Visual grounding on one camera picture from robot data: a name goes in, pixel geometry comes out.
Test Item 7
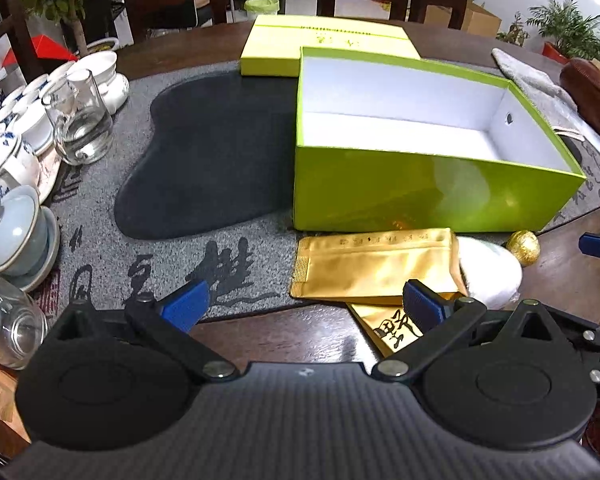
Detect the cardboard box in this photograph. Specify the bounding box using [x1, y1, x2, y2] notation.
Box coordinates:
[425, 0, 503, 38]

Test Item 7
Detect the waste bin with green bag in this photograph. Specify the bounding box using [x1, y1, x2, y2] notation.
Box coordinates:
[243, 0, 281, 23]

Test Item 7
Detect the glass pitcher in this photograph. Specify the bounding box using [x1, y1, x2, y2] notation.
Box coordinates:
[42, 69, 115, 166]

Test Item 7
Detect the light wooden box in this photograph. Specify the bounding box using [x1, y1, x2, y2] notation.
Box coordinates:
[0, 367, 31, 456]

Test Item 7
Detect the palm plant in red pot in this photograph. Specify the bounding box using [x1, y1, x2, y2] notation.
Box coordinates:
[527, 0, 600, 65]

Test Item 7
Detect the small twiggy potted plant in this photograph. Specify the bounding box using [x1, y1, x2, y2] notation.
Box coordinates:
[497, 10, 531, 46]

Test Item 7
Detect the gold foil ball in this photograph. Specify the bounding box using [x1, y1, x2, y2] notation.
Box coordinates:
[506, 230, 541, 267]

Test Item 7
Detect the white porcelain tray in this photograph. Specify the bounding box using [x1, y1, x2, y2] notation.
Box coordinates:
[32, 147, 66, 203]

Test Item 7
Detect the white packet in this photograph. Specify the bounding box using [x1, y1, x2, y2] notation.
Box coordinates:
[452, 237, 523, 311]

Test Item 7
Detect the grey towel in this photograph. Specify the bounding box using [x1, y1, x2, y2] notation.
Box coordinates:
[491, 47, 588, 141]

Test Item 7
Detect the brown leather pouch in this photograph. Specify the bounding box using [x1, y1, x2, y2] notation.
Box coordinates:
[560, 57, 600, 138]

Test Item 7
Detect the clear glass jar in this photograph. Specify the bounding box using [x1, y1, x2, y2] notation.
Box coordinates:
[0, 262, 48, 371]

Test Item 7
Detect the white lidded porcelain cup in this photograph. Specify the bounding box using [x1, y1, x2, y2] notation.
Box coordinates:
[7, 102, 56, 156]

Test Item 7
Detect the celadon lidded cup with saucer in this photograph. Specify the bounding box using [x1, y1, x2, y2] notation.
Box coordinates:
[0, 185, 61, 293]

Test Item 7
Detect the green shoe box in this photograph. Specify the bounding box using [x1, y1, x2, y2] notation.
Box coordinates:
[292, 46, 588, 235]

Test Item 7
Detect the yellow-green box lid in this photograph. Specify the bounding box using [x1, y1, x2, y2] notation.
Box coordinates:
[239, 14, 422, 78]

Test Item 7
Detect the group of small teacups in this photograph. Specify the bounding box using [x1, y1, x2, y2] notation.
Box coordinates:
[0, 62, 76, 126]

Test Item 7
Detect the gold foil pouch black print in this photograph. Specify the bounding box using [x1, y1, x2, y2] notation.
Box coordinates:
[347, 296, 423, 358]

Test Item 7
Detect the white porcelain bowl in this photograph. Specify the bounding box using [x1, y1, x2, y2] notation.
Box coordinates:
[67, 50, 118, 91]

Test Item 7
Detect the blue white porcelain teapot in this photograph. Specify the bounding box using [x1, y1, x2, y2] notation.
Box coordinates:
[0, 127, 42, 206]

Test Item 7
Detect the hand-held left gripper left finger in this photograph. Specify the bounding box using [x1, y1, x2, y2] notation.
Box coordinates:
[45, 280, 241, 386]

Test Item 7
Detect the plain gold foil pouch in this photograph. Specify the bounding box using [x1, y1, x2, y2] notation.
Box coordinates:
[289, 227, 468, 300]

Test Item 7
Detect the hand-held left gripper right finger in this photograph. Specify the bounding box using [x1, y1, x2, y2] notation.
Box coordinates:
[371, 280, 568, 386]

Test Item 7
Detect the grey stone tea tray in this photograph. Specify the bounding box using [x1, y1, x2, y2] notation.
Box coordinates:
[42, 55, 600, 326]

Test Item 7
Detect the red paper bag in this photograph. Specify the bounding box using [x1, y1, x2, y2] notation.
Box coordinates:
[32, 34, 78, 61]

